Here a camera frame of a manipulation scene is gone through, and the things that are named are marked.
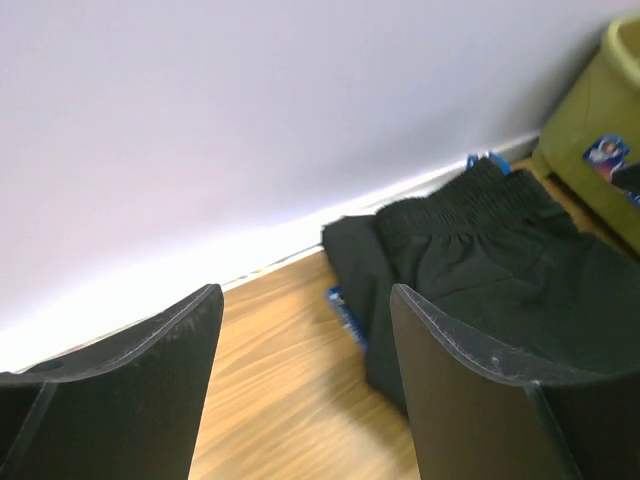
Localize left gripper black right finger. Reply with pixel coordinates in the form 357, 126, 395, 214
391, 285, 639, 479

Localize blue white red patterned pants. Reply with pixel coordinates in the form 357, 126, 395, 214
321, 152, 511, 350

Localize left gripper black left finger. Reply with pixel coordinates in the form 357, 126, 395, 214
1, 284, 224, 479

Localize black garment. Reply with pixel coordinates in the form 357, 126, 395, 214
322, 160, 639, 409

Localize olive green plastic bin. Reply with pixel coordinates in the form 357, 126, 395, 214
533, 13, 639, 251

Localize blue sticker on bin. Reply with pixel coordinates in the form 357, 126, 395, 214
582, 135, 639, 207

